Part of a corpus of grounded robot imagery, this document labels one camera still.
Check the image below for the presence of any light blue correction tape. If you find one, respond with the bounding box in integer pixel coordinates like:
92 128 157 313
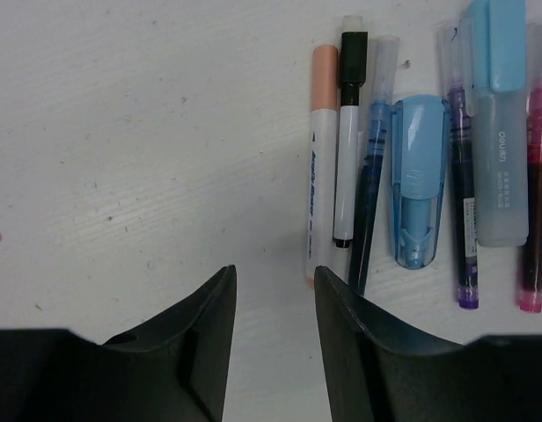
390 95 450 270

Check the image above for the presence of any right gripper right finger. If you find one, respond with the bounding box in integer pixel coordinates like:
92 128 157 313
314 266 542 421

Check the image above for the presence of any light blue highlighter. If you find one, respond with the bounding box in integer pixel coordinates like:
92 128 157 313
463 0 529 247

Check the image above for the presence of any blue ink gel pen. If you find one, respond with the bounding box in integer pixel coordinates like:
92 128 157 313
348 35 400 296

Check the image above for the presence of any purple ink gel pen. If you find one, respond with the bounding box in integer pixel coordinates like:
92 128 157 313
437 18 479 310

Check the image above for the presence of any pink ink gel pen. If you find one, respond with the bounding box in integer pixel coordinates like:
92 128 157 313
518 21 542 313

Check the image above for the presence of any peach capped white marker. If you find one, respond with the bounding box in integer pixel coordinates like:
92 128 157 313
305 45 338 284

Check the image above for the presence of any black capped white marker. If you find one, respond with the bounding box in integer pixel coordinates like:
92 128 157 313
333 15 369 249

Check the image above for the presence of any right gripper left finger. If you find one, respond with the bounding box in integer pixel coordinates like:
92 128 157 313
0 266 237 421

